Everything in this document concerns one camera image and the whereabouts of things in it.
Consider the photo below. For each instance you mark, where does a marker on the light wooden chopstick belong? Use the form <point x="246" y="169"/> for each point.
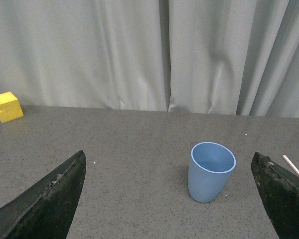
<point x="293" y="167"/>

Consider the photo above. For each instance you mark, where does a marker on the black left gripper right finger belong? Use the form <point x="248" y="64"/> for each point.
<point x="279" y="192"/>

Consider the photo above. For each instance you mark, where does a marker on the blue plastic cup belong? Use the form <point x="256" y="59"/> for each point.
<point x="210" y="168"/>

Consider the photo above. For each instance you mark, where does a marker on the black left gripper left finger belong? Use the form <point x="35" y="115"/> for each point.
<point x="46" y="209"/>

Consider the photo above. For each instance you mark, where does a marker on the yellow foam cube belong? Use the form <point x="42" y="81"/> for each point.
<point x="10" y="108"/>

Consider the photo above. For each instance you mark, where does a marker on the grey curtain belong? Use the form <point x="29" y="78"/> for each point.
<point x="233" y="57"/>

